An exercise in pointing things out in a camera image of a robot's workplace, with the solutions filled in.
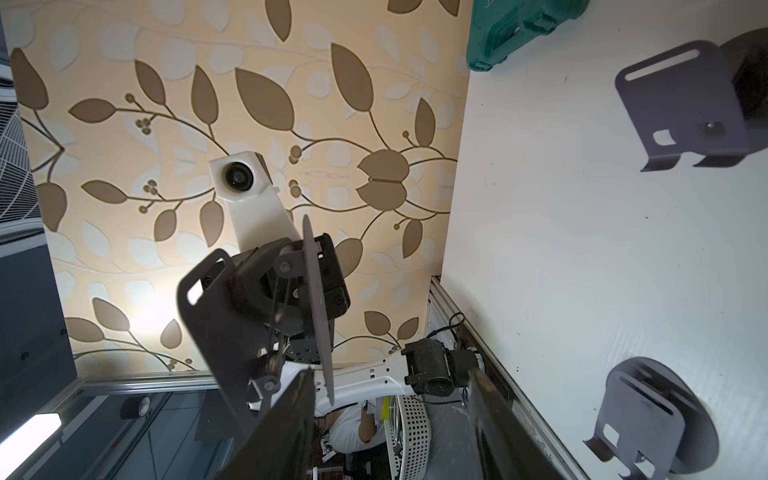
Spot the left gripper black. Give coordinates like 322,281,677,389
200,234,351,360

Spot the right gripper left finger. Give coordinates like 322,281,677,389
217,369,315,480

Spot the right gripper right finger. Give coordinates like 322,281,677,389
467,368,564,480

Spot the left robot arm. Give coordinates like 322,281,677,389
176,234,481,432

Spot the green plastic tool case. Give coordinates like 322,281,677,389
466,0,589,72

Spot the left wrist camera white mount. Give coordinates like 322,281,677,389
208,151,300,252

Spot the aluminium front rail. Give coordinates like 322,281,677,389
427,276,588,479

